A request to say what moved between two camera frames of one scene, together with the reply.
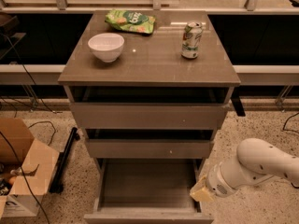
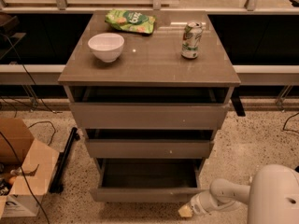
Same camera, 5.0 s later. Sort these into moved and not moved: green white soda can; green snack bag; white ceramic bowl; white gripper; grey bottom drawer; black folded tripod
Moved: white gripper; grey bottom drawer
Not moved: black folded tripod; white ceramic bowl; green white soda can; green snack bag
